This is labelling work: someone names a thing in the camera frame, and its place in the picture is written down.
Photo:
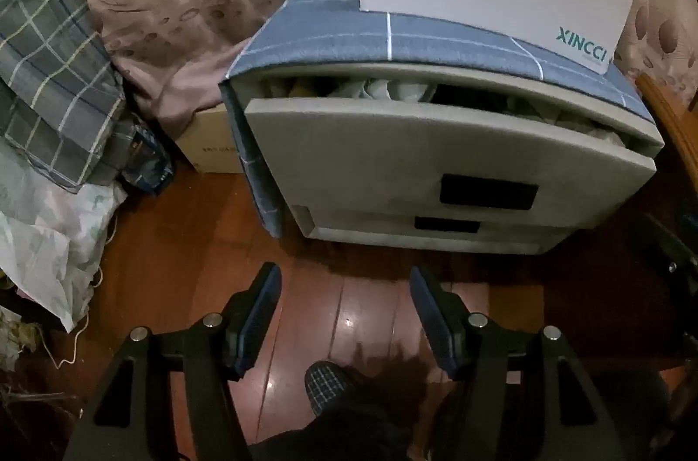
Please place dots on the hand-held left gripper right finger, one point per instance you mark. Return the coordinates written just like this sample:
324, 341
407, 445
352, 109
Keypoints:
436, 330

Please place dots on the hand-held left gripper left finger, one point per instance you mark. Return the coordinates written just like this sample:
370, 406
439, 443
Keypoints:
259, 324

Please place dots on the wooden drawer with grey front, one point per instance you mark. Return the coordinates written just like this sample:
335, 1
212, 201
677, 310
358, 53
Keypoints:
349, 155

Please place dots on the closed grey drawer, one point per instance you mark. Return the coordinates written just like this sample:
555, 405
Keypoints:
354, 237

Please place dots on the plaid slipper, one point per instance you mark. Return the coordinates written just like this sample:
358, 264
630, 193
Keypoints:
324, 384

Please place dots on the brown cardboard box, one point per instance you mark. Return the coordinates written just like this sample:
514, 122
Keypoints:
210, 139

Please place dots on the blue packet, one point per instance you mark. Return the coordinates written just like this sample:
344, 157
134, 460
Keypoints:
144, 161

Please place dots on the white plastic bag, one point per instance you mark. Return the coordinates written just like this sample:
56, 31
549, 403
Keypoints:
38, 242

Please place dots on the grey nightstand cabinet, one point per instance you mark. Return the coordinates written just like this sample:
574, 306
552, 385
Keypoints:
638, 127

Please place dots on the blue plaid cloth cover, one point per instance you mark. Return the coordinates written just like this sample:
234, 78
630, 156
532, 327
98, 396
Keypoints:
338, 19

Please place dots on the leaf print bedsheet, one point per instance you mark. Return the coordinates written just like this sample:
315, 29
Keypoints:
218, 2

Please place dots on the grey plaid cloth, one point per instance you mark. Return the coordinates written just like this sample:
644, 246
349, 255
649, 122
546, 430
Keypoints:
49, 73

